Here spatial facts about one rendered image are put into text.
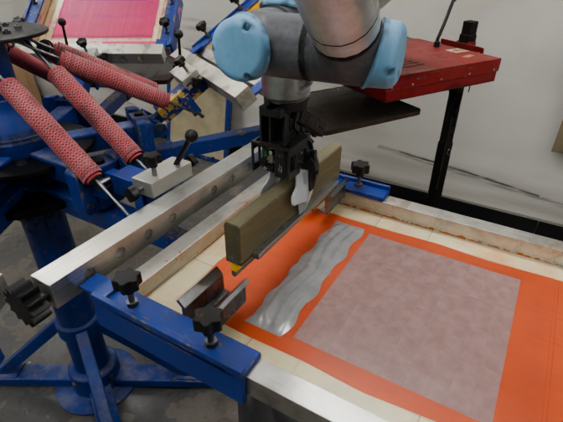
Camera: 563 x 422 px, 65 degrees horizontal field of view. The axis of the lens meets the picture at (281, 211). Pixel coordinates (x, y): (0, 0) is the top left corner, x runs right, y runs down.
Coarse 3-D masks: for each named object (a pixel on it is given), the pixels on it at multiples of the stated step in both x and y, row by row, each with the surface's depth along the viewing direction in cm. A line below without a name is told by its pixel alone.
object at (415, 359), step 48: (336, 288) 81; (288, 336) 71; (336, 336) 71; (384, 336) 71; (432, 336) 71; (480, 336) 71; (384, 384) 63; (432, 384) 63; (480, 384) 63; (528, 384) 63
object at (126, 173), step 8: (128, 168) 103; (136, 168) 103; (112, 176) 101; (120, 176) 100; (128, 176) 100; (112, 184) 102; (120, 184) 101; (128, 184) 99; (120, 192) 102; (152, 200) 97
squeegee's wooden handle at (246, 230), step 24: (336, 144) 90; (336, 168) 91; (288, 192) 75; (312, 192) 84; (240, 216) 67; (264, 216) 70; (288, 216) 78; (240, 240) 66; (264, 240) 72; (240, 264) 68
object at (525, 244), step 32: (256, 192) 104; (416, 224) 98; (448, 224) 94; (480, 224) 92; (160, 256) 83; (192, 256) 88; (544, 256) 87; (256, 384) 60; (288, 384) 59; (320, 416) 56; (352, 416) 55
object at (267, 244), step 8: (328, 184) 89; (336, 184) 90; (320, 192) 86; (328, 192) 88; (312, 200) 84; (320, 200) 85; (296, 216) 79; (304, 216) 81; (288, 224) 77; (280, 232) 75; (272, 240) 73; (256, 248) 71; (264, 248) 71; (256, 256) 70
